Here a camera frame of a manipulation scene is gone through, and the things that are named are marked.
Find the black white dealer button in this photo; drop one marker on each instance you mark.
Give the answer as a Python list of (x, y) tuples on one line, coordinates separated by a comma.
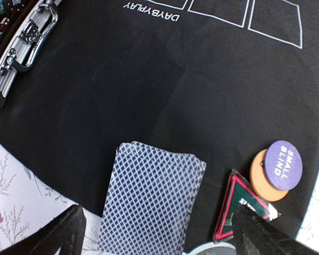
[(212, 248)]

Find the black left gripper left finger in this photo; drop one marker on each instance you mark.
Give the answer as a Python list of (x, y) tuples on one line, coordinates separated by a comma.
[(64, 234)]

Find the triangular all in button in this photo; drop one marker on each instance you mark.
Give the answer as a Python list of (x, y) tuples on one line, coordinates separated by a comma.
[(240, 192)]

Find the purple small blind button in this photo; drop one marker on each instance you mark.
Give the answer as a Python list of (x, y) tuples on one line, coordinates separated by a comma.
[(283, 165)]

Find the green blue black chip row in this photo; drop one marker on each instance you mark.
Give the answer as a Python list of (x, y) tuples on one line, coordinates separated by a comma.
[(8, 6)]

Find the aluminium poker chip case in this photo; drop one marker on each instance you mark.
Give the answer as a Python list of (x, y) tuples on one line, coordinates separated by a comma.
[(23, 39)]

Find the black poker table mat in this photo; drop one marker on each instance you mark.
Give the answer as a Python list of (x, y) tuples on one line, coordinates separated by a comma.
[(218, 79)]

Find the orange big blind button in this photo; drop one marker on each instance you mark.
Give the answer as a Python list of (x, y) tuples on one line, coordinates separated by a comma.
[(260, 184)]

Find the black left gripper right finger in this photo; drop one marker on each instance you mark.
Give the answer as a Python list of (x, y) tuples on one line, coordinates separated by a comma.
[(253, 235)]

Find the blue playing card deck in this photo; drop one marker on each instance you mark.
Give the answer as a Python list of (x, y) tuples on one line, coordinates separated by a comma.
[(149, 200)]

